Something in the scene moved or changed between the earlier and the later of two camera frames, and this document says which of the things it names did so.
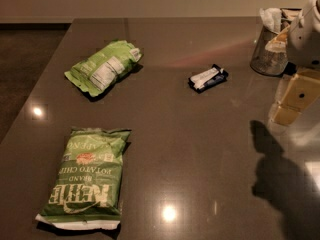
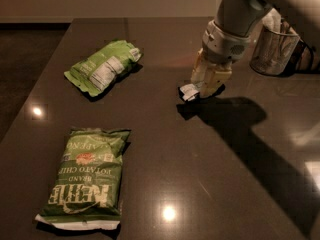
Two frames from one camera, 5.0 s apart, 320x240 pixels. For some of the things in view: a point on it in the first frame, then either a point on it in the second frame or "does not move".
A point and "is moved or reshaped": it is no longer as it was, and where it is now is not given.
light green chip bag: x=101 y=68 does not move
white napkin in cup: x=271 y=18 does not move
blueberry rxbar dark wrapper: x=208 y=79 is moved or reshaped
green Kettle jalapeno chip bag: x=85 y=192 does not move
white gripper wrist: x=305 y=40 → x=222 y=45
